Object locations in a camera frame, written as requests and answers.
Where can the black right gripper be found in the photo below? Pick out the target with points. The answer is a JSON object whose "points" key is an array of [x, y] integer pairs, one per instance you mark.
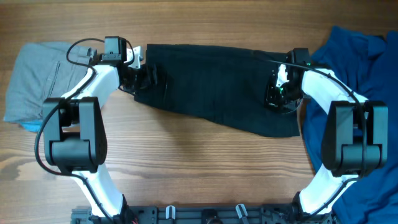
{"points": [[271, 102]]}

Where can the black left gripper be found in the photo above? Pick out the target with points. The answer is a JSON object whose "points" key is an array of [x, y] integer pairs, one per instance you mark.
{"points": [[149, 78]]}

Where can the black shorts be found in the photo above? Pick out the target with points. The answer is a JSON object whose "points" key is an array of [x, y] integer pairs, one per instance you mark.
{"points": [[224, 85]]}

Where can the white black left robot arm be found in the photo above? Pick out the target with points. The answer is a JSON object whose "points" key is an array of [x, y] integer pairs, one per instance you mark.
{"points": [[74, 136]]}

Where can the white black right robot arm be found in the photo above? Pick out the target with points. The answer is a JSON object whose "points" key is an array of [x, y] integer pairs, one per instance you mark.
{"points": [[354, 141]]}

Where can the folded grey shorts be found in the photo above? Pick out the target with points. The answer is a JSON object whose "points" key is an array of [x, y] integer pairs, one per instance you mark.
{"points": [[43, 70]]}

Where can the folded light blue cloth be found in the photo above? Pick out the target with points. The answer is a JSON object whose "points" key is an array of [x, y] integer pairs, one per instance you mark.
{"points": [[32, 126]]}

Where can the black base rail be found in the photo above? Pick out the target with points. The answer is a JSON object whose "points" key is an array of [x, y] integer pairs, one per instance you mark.
{"points": [[264, 214]]}

